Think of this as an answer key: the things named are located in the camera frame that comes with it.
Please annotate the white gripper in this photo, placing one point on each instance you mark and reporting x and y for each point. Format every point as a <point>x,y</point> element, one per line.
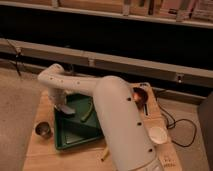
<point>58,98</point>

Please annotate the green plastic tray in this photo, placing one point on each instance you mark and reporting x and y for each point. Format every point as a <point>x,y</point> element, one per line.
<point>69,131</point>

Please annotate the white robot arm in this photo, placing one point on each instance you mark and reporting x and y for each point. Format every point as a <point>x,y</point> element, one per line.
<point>126,136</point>

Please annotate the metal shelf rail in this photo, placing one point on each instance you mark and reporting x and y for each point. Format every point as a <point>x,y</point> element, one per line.
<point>157,70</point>

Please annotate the red bowl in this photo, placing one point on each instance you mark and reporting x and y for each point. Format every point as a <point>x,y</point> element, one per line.
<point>140,97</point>

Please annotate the small metal cup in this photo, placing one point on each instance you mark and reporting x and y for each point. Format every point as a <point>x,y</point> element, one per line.
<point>43,129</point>

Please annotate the green banana-shaped toy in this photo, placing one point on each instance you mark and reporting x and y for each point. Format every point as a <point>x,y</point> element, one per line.
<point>85,117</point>

